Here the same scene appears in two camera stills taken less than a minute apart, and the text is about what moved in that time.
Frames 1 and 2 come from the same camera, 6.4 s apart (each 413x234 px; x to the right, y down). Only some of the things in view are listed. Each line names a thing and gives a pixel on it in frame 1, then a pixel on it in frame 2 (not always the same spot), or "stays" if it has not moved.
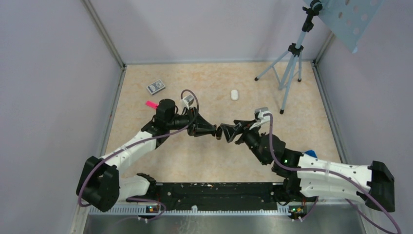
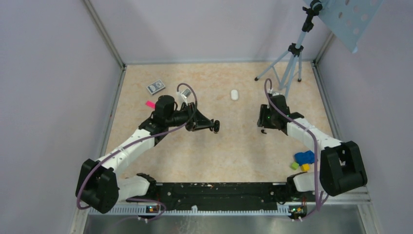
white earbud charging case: x=234 y=95 stays
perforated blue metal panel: x=349 y=20 stays
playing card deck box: x=156 y=87 stays
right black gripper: x=240 y=126 to x=262 y=121
